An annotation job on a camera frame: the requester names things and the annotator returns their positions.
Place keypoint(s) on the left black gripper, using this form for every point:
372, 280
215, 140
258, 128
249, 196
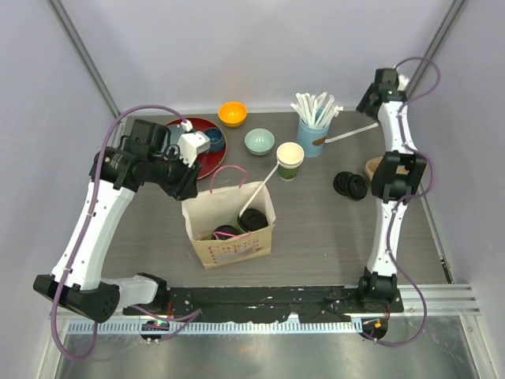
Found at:
186, 186

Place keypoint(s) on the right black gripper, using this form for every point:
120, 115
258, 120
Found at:
363, 104

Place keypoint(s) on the white straw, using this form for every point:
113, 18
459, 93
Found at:
351, 133
258, 189

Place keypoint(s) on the black coffee cup lid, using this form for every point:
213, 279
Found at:
225, 232

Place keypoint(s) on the pink paper bag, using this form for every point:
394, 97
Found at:
217, 207

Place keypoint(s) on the stack of black lids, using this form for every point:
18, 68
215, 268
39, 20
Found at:
350, 185

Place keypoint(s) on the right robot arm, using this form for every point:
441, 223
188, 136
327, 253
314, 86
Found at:
394, 183

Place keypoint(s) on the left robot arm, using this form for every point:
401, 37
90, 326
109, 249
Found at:
146, 155

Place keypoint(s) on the red round tray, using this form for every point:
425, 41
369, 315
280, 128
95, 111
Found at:
209, 161

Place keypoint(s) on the dark blue ceramic cup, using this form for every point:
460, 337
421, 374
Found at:
216, 138

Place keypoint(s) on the bundle of white straws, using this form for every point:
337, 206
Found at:
316, 112

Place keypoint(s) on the light blue straw holder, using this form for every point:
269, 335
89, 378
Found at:
311, 140

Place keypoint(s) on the orange bowl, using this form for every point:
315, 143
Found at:
233, 114

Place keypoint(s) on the light green bowl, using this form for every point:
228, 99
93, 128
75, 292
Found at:
259, 141

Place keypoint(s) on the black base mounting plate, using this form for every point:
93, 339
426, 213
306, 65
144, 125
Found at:
265, 305

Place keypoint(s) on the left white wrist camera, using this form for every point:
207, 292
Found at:
191, 143

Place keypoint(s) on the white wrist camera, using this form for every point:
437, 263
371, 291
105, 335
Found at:
403, 82
191, 143

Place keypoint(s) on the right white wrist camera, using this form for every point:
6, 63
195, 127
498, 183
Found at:
403, 82

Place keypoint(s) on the aluminium front rail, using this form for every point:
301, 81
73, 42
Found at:
428, 300

